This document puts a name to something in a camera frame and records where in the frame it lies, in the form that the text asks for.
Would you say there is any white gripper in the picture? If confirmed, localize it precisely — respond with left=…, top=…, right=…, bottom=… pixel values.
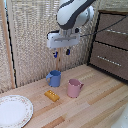
left=46, top=29, right=81, bottom=59

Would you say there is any bright blue cup vase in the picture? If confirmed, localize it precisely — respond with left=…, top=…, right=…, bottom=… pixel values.
left=45, top=69, right=63, bottom=88

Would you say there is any woven wicker folding screen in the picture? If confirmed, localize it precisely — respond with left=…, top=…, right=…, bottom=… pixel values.
left=0, top=0, right=101, bottom=94

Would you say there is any yellow rectangular block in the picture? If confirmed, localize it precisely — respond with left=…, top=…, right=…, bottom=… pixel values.
left=44, top=89, right=61, bottom=103

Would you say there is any brown drawer cabinet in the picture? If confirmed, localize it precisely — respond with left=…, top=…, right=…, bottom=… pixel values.
left=87, top=9, right=128, bottom=83

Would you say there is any white plate with patterned rim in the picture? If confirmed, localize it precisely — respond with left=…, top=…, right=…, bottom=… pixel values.
left=0, top=94, right=34, bottom=128

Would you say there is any grey rounded object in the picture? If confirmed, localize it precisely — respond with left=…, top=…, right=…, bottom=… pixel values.
left=110, top=105, right=128, bottom=128

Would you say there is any pink cup with handle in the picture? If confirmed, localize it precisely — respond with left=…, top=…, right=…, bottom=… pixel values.
left=66, top=78, right=85, bottom=99

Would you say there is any silver drawer handle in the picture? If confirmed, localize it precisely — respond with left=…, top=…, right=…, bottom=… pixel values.
left=106, top=28, right=128, bottom=36
left=97, top=55, right=122, bottom=67

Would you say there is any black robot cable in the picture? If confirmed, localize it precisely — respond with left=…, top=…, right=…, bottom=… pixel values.
left=79, top=14, right=128, bottom=38

